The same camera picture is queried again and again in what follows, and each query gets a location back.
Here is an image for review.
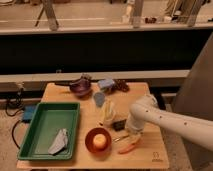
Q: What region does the orange carrot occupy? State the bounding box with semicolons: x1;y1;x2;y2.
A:
118;141;139;154

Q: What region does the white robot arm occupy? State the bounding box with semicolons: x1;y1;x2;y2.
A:
126;94;213;151

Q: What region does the clear plastic cup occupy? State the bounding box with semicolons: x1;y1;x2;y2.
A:
100;100;116;126

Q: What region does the black rectangular block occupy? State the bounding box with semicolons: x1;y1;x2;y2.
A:
112;120;126;131

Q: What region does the red bowl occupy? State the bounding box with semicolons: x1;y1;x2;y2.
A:
85;127;112;155

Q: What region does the grey blue scoop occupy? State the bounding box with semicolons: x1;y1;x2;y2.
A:
93;92;105;107

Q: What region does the dark brown toy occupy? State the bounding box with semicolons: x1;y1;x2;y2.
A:
114;79;129;92

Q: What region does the grey folded cloth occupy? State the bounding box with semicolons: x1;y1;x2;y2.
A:
48;128;68;155

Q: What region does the green plastic tray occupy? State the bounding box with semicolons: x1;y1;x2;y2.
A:
18;102;80;161

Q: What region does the blue box on floor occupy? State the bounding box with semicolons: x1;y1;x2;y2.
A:
22;105;36;123

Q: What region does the purple pot with handle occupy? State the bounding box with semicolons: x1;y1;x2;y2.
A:
56;78;92;98

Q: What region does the black cable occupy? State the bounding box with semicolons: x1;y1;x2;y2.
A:
4;89;25;149

